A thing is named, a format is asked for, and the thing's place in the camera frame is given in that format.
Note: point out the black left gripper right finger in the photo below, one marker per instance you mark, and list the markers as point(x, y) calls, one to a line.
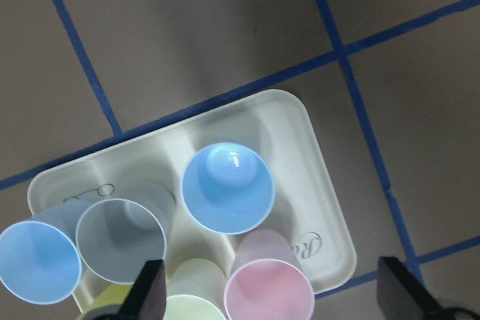
point(401, 296)

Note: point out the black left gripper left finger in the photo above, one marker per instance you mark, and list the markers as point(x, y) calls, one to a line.
point(148, 295)

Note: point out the light blue plastic cup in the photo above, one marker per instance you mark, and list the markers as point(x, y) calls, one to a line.
point(227, 188)

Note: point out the pale green plastic cup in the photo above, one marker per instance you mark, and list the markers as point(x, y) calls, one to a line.
point(195, 291)

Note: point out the yellow plastic cup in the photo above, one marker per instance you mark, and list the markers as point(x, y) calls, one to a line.
point(113, 295)

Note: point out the grey plastic cup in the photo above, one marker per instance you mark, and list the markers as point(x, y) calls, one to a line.
point(117, 236)

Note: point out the pink plastic cup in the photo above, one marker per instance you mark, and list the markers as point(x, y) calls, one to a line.
point(266, 280)

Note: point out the cream plastic tray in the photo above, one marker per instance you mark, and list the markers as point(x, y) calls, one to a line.
point(277, 126)

